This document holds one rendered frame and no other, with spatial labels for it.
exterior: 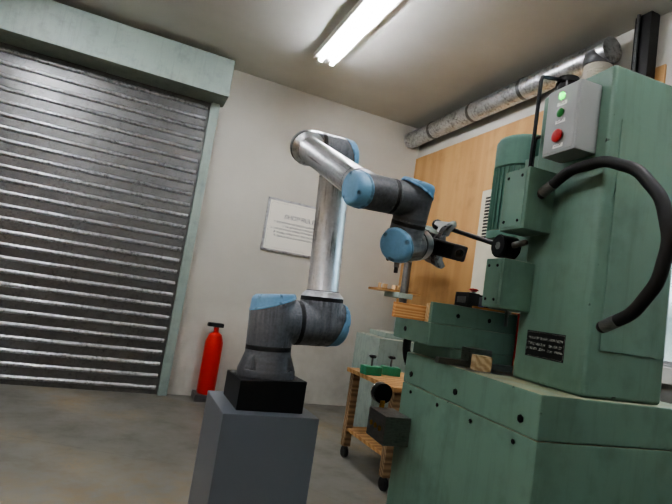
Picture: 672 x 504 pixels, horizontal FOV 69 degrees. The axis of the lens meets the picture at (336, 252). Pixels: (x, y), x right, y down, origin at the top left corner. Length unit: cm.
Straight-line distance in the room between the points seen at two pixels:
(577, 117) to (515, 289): 41
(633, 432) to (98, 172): 369
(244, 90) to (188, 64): 56
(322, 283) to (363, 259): 289
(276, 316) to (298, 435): 37
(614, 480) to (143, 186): 360
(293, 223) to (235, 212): 51
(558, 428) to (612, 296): 30
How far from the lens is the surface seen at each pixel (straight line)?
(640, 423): 127
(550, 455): 111
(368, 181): 119
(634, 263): 124
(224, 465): 157
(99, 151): 415
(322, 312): 165
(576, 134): 121
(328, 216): 170
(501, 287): 123
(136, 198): 410
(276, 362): 160
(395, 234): 126
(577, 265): 119
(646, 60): 324
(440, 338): 135
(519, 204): 125
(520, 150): 152
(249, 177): 426
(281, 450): 160
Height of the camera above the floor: 92
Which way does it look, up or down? 6 degrees up
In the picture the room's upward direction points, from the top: 9 degrees clockwise
